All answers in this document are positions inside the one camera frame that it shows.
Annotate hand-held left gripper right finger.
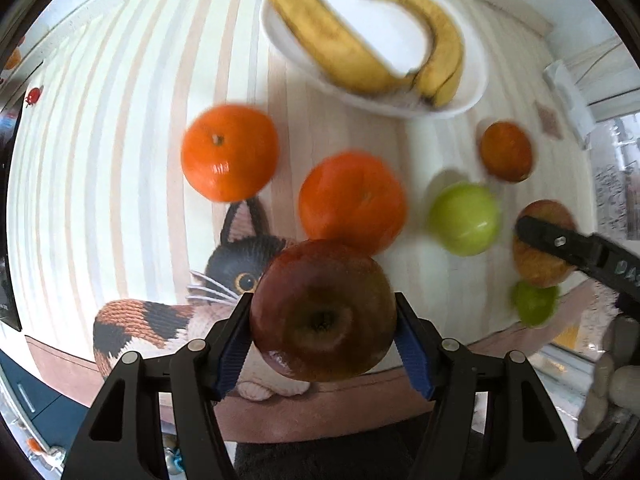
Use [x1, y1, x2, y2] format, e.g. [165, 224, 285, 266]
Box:
[392, 292, 583, 480]

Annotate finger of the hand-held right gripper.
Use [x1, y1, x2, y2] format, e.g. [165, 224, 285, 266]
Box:
[515, 214, 640, 306]

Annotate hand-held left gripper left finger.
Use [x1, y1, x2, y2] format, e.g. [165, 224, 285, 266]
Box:
[61, 292, 256, 480]

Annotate red yellow apple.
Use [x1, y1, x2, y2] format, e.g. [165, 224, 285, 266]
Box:
[512, 200, 580, 288]

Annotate green apple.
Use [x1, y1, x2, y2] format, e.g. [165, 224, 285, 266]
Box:
[427, 182, 502, 257]
[510, 280, 561, 328]

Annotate dark red apple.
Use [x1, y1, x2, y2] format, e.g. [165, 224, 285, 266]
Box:
[249, 240, 398, 383]

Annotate dark brownish orange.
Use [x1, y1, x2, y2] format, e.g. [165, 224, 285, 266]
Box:
[478, 121, 534, 183]

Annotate bright orange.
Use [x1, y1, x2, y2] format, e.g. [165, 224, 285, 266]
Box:
[298, 152, 408, 256]
[181, 104, 280, 203]

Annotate white oval plate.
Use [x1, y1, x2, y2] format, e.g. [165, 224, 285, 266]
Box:
[260, 0, 490, 120]

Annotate patterned glass door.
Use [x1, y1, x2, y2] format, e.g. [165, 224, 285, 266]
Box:
[575, 35, 640, 241]

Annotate brown mat label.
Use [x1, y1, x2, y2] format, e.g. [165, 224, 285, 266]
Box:
[535, 102, 563, 138]

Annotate pale rounded objects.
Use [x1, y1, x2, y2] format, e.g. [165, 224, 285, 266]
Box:
[577, 315, 640, 441]

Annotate white folded cloth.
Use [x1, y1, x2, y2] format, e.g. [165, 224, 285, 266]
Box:
[542, 60, 593, 148]

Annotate blue cabinet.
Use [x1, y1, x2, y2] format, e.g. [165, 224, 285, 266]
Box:
[0, 350, 101, 461]

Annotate striped cat print mat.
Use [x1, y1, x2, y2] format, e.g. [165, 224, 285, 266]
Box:
[5, 0, 621, 441]

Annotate small yellow banana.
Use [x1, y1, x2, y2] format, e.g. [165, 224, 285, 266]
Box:
[357, 0, 466, 109]

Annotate large yellow banana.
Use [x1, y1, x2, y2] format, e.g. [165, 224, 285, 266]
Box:
[255, 0, 418, 96]

